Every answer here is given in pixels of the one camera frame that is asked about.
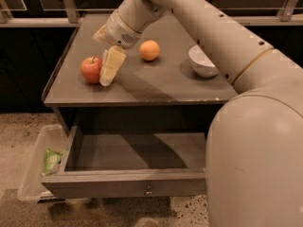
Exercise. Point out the orange fruit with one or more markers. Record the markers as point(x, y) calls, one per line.
point(149, 50)

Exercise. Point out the green snack bag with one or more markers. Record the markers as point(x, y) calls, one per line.
point(51, 162)

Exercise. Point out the white bowl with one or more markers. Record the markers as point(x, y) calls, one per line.
point(201, 64)

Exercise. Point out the open grey top drawer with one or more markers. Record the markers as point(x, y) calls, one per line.
point(100, 164)

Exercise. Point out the grey cabinet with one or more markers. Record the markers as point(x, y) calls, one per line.
point(166, 81)

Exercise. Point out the metal drawer knob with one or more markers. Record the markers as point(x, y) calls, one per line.
point(148, 191)

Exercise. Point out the metal railing frame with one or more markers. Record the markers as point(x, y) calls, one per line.
point(66, 13)

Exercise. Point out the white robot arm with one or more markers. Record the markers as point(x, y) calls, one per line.
point(254, 147)

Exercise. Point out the red apple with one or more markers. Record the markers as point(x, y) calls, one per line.
point(90, 69)

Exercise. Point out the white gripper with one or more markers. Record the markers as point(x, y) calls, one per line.
point(118, 31)

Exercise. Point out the clear plastic bin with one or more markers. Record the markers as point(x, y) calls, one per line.
point(50, 137)

